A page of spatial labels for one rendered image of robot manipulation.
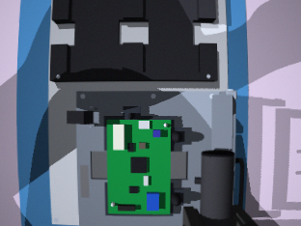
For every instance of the green circuit board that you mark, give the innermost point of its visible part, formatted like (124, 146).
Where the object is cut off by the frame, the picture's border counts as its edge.
(139, 166)

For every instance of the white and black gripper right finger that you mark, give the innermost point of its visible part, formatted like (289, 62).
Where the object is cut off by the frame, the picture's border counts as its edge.
(241, 217)

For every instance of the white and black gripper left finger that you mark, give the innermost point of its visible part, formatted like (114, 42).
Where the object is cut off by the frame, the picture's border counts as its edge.
(191, 217)

